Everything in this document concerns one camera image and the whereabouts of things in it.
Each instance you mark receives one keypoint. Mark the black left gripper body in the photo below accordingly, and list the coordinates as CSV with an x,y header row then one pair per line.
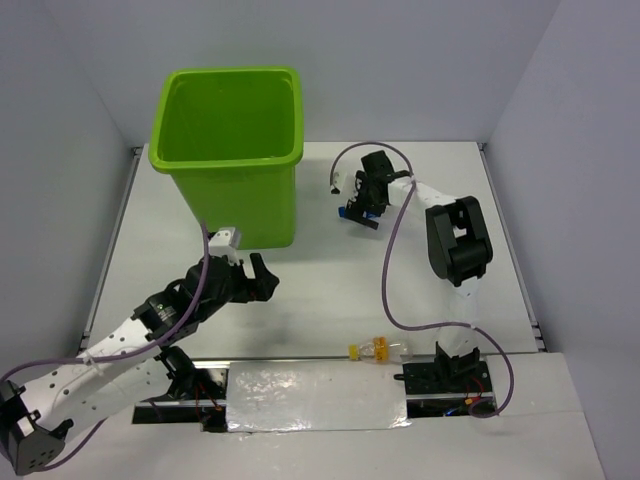
x,y
238,289

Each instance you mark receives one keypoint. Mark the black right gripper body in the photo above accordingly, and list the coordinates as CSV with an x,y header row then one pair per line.
x,y
363,198

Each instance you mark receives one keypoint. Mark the clear bottle blue cap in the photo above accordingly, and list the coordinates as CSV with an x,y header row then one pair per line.
x,y
341,210

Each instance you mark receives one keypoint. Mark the clear bottle yellow cap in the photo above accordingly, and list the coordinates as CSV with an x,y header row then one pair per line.
x,y
381,350

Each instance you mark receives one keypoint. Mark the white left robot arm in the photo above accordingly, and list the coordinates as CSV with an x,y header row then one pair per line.
x,y
139,361

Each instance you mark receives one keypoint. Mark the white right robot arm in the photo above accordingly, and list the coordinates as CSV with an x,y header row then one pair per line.
x,y
458,248

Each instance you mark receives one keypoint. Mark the green plastic bin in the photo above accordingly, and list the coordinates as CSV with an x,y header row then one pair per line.
x,y
231,139

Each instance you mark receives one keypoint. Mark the silver foil sheet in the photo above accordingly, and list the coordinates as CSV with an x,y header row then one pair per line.
x,y
321,395

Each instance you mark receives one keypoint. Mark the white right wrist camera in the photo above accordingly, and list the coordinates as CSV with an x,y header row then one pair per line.
x,y
341,183

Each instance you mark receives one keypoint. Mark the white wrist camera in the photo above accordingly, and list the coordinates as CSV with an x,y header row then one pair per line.
x,y
225,243
341,183

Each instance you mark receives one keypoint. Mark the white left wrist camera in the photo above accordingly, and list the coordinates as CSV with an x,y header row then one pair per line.
x,y
225,243

